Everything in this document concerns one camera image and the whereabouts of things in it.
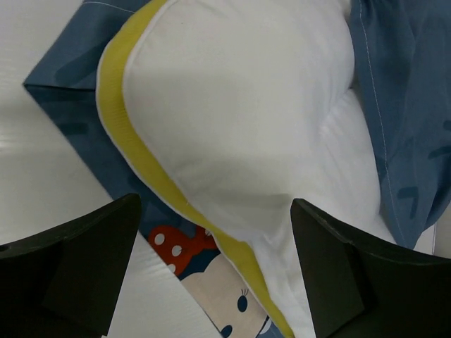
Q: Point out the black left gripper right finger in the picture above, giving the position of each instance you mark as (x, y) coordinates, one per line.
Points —
(361, 286)

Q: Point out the blue cartoon print pillowcase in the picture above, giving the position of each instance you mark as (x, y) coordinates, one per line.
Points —
(409, 44)

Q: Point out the white pillow with yellow edge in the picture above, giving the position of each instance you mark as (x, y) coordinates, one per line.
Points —
(229, 111)

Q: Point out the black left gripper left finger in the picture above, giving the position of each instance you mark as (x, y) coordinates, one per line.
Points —
(65, 281)

